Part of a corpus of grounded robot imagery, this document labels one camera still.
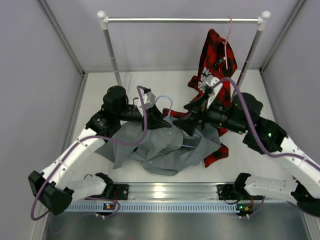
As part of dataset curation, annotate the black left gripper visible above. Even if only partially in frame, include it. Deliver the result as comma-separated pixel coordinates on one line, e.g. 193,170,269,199
115,101,172,133

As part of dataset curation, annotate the pink wire hanger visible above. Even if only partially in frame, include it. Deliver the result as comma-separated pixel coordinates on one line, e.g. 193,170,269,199
223,16,233,70

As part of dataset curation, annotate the grey button shirt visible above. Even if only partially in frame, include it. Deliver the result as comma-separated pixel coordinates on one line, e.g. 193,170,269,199
96,125,221,176

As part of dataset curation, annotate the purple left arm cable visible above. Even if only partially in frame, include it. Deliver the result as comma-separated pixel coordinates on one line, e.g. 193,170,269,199
30,85,151,222

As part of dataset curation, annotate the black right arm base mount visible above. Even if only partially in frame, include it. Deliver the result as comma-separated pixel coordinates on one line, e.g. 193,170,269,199
217,184,246,201

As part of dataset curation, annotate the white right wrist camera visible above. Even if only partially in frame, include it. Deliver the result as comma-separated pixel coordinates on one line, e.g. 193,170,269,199
200,75,223,109

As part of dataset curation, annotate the grey slotted cable duct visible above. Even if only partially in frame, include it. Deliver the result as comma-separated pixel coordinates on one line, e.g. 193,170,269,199
66,200,251,214

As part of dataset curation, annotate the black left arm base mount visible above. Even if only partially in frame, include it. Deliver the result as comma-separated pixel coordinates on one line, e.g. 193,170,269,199
99,184,129,201

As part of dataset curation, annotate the red black plaid shirt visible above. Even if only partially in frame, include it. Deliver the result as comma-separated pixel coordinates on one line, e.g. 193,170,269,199
169,29,238,168

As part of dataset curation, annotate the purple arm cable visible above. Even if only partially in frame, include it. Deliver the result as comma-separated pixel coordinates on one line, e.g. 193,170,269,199
211,76,320,218
30,85,151,222

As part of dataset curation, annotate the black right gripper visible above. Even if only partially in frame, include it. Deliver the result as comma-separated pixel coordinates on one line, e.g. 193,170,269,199
173,93,247,138

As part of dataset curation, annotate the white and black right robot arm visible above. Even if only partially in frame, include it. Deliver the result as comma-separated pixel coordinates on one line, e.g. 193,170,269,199
173,93,320,217

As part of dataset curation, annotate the silver white clothes rack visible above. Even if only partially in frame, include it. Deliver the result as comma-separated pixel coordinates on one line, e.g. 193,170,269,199
97,10,271,88

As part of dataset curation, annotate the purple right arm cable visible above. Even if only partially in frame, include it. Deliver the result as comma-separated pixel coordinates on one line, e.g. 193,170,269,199
211,76,320,218

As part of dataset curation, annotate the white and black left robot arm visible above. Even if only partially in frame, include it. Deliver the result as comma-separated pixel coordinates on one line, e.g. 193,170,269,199
28,85,172,215

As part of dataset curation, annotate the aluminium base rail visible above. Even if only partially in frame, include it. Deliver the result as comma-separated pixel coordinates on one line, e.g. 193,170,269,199
74,181,301,201

